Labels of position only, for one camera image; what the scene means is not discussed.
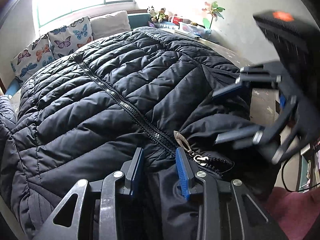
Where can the left butterfly pillow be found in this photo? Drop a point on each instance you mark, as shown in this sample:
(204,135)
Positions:
(31,59)

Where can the right butterfly pillow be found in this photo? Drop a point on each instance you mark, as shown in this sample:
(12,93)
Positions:
(69,38)

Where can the artificial flower plant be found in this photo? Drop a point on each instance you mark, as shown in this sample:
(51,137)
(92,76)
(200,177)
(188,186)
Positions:
(214,12)

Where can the pink fleece clothing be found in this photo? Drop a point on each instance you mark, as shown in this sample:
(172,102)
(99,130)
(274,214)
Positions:
(296,213)

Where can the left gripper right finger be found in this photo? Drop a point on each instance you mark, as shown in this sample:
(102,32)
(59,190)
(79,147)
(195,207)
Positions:
(227,210)

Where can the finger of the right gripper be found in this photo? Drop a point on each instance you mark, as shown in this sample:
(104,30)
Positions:
(258,135)
(249,78)

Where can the butterfly pillow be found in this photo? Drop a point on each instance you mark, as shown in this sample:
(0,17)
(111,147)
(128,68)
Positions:
(31,59)
(69,38)

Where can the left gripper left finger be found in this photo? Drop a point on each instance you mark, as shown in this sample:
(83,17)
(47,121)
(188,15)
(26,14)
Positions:
(73,218)

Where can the black puffer jacket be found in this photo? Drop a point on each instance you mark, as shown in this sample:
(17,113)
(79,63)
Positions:
(120,104)

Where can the brown plush toy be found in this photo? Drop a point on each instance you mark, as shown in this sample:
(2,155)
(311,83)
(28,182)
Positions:
(161,17)

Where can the red toy box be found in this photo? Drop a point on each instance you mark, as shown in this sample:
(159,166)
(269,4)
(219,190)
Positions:
(176,20)

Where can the plain white pillow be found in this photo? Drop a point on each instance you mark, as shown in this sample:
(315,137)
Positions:
(110,24)

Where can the panda plush toy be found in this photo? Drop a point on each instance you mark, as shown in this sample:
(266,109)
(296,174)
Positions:
(152,13)

